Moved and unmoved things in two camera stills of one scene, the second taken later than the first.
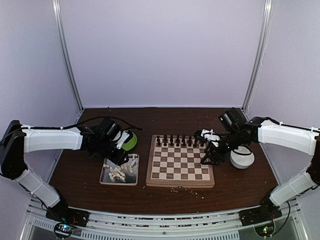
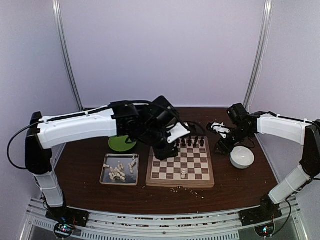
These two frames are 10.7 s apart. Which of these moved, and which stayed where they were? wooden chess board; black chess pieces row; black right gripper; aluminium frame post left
Moved: black right gripper
Stayed: wooden chess board; black chess pieces row; aluminium frame post left
